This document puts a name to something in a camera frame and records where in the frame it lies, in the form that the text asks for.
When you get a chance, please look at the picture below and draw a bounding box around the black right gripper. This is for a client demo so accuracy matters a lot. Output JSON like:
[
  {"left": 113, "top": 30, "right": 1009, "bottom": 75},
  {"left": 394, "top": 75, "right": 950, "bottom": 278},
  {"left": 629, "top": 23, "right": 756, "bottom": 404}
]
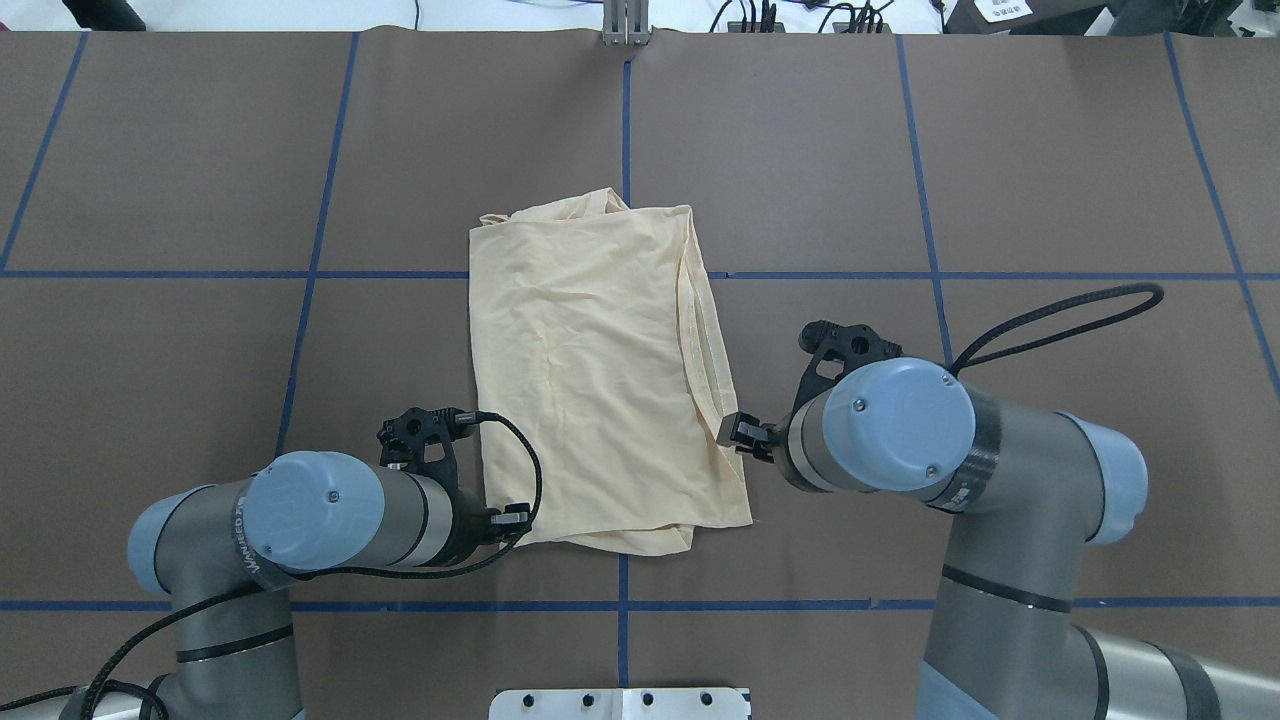
[{"left": 716, "top": 410, "right": 792, "bottom": 465}]

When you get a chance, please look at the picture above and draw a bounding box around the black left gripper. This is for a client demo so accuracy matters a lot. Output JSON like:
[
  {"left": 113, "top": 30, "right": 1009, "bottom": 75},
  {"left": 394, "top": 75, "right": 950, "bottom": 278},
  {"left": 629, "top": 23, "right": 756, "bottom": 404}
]
[{"left": 451, "top": 489, "right": 532, "bottom": 566}]

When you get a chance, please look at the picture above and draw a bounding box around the cream long-sleeve graphic shirt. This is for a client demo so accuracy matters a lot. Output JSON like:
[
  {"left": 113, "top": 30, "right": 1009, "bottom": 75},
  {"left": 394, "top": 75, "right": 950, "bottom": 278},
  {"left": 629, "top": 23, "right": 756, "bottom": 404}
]
[{"left": 468, "top": 188, "right": 753, "bottom": 557}]

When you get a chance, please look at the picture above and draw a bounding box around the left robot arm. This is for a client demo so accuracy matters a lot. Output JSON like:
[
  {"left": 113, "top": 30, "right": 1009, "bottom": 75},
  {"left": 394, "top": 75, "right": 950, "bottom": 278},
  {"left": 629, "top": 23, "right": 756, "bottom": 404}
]
[{"left": 61, "top": 450, "right": 539, "bottom": 719}]

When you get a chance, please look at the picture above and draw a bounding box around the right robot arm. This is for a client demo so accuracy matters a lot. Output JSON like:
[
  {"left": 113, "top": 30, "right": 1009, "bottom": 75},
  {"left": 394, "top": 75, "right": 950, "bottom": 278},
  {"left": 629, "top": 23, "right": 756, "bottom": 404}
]
[{"left": 717, "top": 357, "right": 1279, "bottom": 719}]

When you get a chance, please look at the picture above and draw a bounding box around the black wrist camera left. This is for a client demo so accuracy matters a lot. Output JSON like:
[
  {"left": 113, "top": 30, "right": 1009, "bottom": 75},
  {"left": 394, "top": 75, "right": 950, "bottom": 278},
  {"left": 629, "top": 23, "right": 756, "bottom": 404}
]
[{"left": 376, "top": 407, "right": 480, "bottom": 489}]

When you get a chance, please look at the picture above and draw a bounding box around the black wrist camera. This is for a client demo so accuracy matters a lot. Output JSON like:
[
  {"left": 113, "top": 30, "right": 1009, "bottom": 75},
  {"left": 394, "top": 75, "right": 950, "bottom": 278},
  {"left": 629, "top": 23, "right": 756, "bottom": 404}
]
[
  {"left": 376, "top": 407, "right": 480, "bottom": 489},
  {"left": 792, "top": 320, "right": 902, "bottom": 413}
]

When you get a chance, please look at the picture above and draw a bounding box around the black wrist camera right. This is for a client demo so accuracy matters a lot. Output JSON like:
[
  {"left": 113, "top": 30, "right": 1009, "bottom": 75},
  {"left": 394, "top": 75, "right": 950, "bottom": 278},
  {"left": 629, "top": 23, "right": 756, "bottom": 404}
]
[{"left": 792, "top": 320, "right": 902, "bottom": 413}]

